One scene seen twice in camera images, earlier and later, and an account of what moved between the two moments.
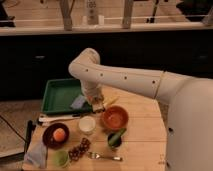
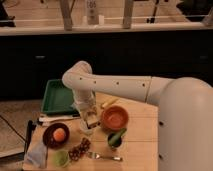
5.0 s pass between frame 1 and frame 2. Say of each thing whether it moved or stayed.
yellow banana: stayed
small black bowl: stayed
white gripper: moved
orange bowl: stayed
